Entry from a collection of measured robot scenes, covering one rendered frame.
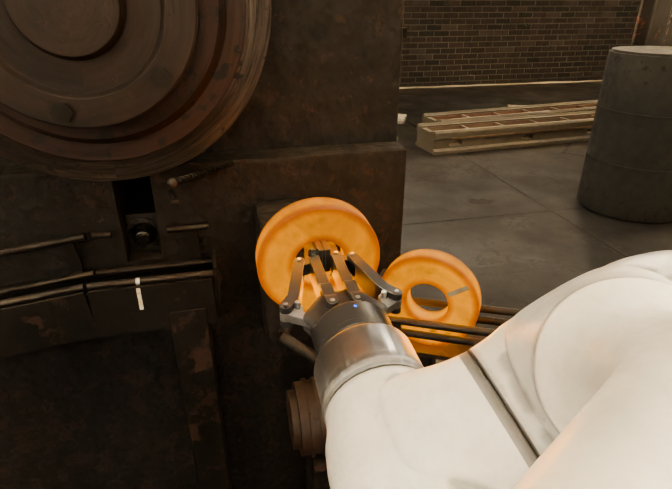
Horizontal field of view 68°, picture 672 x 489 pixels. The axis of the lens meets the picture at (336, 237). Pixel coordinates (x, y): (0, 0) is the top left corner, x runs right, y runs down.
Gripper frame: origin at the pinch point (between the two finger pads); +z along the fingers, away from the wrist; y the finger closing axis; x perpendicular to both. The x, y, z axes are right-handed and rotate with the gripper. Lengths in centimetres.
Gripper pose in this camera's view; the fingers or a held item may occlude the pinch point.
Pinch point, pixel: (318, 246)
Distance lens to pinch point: 61.3
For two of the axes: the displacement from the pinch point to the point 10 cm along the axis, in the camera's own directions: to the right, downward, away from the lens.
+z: -2.2, -4.7, 8.6
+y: 9.8, -0.9, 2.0
